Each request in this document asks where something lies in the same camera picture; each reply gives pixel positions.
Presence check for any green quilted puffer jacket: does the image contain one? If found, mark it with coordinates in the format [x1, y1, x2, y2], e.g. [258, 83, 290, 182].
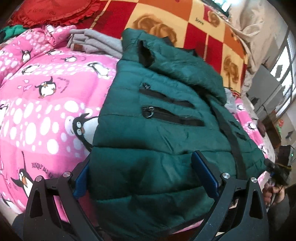
[88, 29, 264, 240]

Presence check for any person's right hand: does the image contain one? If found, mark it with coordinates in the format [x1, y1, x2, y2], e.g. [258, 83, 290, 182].
[262, 182, 285, 206]

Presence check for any floral white bedsheet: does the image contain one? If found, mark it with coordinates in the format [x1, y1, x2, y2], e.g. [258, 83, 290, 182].
[240, 92, 277, 163]

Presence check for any brown leather wallet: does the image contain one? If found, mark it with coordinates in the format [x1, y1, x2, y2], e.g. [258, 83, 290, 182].
[256, 120, 266, 137]

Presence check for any grey cabinet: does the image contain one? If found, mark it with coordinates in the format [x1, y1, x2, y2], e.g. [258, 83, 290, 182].
[246, 65, 284, 121]

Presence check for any window with grille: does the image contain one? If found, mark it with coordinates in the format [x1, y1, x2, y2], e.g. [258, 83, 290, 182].
[270, 31, 295, 118]

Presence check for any pink penguin blanket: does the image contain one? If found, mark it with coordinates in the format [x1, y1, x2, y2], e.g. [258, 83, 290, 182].
[1, 26, 118, 214]

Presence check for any beige curtain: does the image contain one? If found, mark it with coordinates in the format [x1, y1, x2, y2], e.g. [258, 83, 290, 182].
[229, 1, 288, 74]

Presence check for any red orange rose blanket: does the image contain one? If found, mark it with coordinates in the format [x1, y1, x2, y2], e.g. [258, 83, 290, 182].
[77, 1, 248, 97]

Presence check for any grey folded sweater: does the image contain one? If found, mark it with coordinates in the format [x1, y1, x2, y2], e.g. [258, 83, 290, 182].
[67, 29, 123, 59]

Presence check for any green cloth item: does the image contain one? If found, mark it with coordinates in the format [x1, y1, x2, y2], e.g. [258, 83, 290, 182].
[0, 25, 28, 43]

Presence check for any red heart ruffled pillow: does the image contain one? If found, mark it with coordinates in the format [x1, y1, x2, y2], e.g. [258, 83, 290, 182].
[7, 0, 101, 28]

